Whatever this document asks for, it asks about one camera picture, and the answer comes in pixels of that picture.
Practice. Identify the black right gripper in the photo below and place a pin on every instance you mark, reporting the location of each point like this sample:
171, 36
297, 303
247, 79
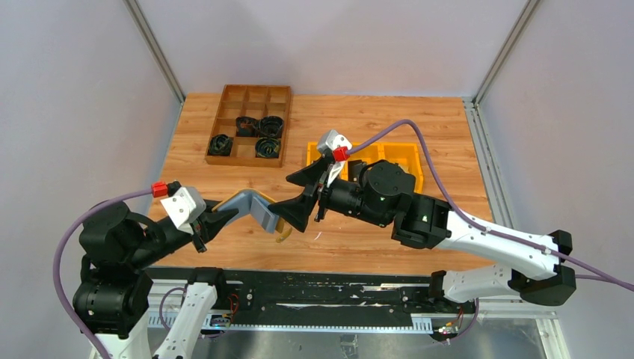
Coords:
317, 177

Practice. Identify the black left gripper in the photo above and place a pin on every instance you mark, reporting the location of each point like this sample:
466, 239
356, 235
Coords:
209, 226

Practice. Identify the yellow leather card holder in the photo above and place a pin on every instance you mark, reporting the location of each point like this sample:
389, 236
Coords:
257, 198

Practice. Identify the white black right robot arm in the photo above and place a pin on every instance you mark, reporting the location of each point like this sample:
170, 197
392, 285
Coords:
528, 265

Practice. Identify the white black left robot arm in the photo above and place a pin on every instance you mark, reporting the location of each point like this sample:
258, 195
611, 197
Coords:
112, 303

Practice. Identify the black cards in bin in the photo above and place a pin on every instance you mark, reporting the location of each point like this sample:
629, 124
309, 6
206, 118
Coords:
356, 170

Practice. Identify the yellow left plastic bin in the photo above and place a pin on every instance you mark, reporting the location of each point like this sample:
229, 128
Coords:
314, 153

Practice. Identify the yellow plastic bin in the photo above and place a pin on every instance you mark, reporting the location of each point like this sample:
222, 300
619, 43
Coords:
370, 154
314, 153
407, 157

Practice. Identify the yellow middle plastic bin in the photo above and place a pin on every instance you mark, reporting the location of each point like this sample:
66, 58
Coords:
370, 154

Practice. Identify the wooden compartment tray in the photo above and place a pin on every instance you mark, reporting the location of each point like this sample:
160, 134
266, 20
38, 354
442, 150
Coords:
251, 126

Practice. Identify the yellow right plastic bin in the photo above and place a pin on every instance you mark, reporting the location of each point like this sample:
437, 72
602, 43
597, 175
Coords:
407, 157

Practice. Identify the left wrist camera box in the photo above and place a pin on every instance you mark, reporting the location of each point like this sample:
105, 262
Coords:
184, 207

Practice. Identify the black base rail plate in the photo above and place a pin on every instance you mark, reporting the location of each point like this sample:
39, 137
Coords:
328, 302

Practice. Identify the aluminium frame rail right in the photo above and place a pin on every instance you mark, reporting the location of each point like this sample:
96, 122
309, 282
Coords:
488, 164

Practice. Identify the aluminium frame rail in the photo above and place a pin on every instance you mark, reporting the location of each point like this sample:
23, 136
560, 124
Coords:
488, 164
143, 25

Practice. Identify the aluminium frame rail left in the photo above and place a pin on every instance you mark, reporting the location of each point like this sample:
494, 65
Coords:
143, 25

